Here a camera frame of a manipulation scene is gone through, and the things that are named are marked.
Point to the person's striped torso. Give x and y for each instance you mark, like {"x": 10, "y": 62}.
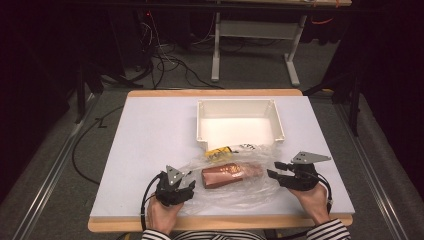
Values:
{"x": 220, "y": 236}

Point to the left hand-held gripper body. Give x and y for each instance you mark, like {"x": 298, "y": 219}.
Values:
{"x": 168, "y": 193}

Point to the white metal desk frame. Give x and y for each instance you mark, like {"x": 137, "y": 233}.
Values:
{"x": 256, "y": 30}

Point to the yellow snack packet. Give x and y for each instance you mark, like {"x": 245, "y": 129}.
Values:
{"x": 219, "y": 154}

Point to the black metal stand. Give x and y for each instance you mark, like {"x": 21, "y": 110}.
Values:
{"x": 355, "y": 100}
{"x": 81, "y": 93}

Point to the person's left hand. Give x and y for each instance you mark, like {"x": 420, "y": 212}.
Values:
{"x": 161, "y": 216}

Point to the wooden table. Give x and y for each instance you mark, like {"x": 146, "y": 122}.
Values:
{"x": 213, "y": 92}

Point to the person's right hand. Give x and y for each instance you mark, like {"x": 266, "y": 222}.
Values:
{"x": 315, "y": 203}

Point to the brown snack packet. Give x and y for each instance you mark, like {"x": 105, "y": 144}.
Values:
{"x": 223, "y": 176}

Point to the metal floor rail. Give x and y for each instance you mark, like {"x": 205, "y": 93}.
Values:
{"x": 53, "y": 173}
{"x": 370, "y": 173}

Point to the white table board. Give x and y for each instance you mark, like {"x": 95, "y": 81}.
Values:
{"x": 150, "y": 133}

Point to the white plastic bin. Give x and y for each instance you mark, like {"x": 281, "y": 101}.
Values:
{"x": 238, "y": 128}

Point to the clear plastic bag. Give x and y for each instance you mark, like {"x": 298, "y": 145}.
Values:
{"x": 233, "y": 200}

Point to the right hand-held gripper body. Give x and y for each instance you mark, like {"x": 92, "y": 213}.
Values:
{"x": 301, "y": 180}

